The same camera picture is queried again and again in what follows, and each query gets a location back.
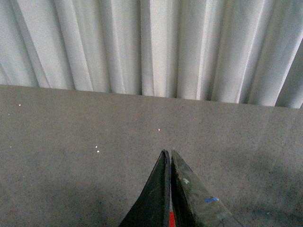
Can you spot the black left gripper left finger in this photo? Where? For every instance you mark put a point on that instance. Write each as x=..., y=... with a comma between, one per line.
x=152, y=207

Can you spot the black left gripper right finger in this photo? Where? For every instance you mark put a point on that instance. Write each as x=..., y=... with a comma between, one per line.
x=193, y=205

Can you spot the red mushroom push button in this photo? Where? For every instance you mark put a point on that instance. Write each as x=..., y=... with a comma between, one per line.
x=171, y=219

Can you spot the white pleated curtain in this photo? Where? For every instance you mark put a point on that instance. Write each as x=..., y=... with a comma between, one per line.
x=232, y=51

